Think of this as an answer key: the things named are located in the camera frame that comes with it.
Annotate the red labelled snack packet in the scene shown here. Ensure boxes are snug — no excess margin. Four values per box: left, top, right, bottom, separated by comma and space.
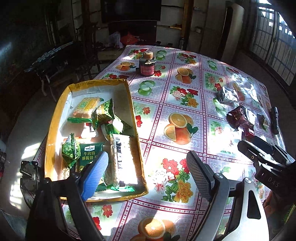
242, 128, 255, 142

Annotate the silver black foil snack bag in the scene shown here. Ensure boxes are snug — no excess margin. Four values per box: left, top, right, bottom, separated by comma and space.
239, 103, 256, 126

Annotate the maroon snack bag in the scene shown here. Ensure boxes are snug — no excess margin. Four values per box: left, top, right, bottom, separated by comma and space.
226, 105, 254, 130

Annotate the small clear green-edged cookie pack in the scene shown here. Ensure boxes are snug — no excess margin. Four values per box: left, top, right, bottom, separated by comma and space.
62, 133, 81, 168

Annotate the grey foil snack packet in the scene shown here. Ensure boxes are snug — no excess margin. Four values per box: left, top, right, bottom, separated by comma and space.
217, 86, 239, 103

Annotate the dark green biscuit bar pack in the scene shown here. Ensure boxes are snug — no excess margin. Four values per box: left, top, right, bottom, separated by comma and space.
78, 143, 103, 171

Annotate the orange cracker pack with barcode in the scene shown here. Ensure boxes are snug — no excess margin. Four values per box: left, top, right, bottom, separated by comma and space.
103, 134, 141, 192

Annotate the red white small snack packet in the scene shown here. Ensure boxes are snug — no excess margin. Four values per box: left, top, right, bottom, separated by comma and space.
80, 123, 98, 139

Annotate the green white torn snack bag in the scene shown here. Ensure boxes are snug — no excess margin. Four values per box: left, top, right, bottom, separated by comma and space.
100, 115, 134, 141

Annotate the green yellow cracker pack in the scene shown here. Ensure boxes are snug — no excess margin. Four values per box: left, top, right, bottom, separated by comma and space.
67, 97, 104, 123

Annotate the green crinkled snack packet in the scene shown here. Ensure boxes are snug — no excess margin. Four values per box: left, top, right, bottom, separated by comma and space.
91, 98, 115, 130

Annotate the person's right hand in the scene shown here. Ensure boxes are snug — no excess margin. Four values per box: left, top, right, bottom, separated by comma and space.
263, 191, 285, 219

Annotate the small olive wrapper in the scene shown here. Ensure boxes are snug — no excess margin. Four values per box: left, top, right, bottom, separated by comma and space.
257, 114, 269, 130

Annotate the black flashlight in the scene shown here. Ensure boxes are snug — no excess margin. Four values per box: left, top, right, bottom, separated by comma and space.
270, 106, 279, 135

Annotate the floral fruit vinyl tablecloth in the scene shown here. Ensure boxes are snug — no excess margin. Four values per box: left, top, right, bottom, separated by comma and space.
91, 47, 269, 240

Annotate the yellow cardboard box tray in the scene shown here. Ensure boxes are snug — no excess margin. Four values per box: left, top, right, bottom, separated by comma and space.
44, 79, 148, 202

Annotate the window with grille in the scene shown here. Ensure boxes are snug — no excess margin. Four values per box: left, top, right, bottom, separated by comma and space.
250, 1, 295, 86

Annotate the white air conditioner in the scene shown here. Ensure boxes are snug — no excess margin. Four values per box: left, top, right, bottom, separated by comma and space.
217, 2, 244, 64

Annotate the dark red cork-topped jar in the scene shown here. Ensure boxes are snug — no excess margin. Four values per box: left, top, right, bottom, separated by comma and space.
139, 51, 155, 77

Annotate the black television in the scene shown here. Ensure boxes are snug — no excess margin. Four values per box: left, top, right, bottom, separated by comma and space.
100, 0, 162, 23

